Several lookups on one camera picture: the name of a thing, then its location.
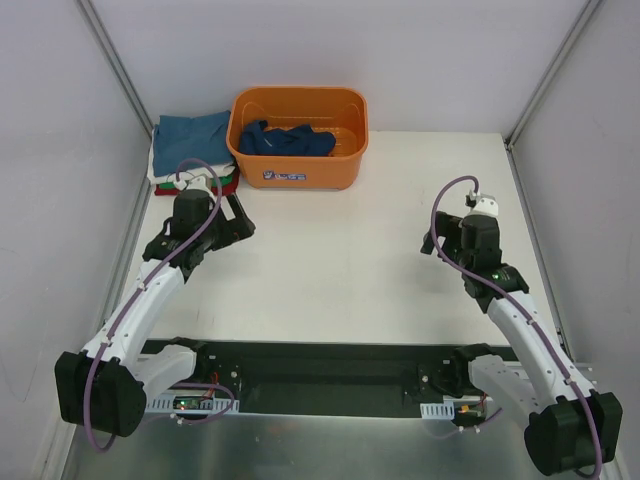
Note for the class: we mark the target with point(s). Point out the left slotted cable duct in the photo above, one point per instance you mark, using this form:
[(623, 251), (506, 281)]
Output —
[(169, 403)]

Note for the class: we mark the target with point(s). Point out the folded red t-shirt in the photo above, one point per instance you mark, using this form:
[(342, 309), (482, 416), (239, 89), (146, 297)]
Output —
[(201, 183)]

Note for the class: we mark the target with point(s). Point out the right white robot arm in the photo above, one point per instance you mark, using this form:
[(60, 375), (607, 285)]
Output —
[(567, 424)]

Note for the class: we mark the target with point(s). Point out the right slotted cable duct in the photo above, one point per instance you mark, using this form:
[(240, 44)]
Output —
[(448, 410)]

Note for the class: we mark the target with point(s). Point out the left aluminium frame post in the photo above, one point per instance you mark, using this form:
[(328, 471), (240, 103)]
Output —
[(107, 47)]

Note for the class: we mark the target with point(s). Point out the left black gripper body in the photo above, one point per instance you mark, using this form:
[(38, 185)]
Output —
[(235, 223)]

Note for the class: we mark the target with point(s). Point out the right aluminium frame post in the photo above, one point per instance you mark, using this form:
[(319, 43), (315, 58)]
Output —
[(568, 44)]

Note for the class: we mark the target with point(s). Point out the slotted cable duct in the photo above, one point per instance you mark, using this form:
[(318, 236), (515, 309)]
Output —
[(448, 410), (169, 403)]

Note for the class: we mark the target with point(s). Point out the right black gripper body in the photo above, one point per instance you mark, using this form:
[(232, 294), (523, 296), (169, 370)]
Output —
[(442, 228)]

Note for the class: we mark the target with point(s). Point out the orange plastic basket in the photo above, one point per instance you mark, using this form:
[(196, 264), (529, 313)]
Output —
[(341, 111)]

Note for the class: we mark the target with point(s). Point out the navy blue t-shirt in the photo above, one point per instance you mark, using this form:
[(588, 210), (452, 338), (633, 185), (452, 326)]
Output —
[(258, 139)]

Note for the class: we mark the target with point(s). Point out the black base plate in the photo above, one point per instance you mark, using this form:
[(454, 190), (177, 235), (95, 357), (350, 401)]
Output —
[(354, 380)]

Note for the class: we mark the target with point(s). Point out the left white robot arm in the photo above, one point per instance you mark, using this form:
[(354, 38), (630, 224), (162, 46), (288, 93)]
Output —
[(106, 385)]

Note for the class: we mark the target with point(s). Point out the aluminium frame post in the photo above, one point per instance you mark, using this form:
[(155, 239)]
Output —
[(107, 47), (568, 44)]

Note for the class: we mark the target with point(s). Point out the folded light blue t-shirt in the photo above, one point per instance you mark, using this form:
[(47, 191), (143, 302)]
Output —
[(177, 138)]

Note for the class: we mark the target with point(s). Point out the folded green t-shirt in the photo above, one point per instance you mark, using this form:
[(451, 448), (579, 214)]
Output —
[(170, 185)]

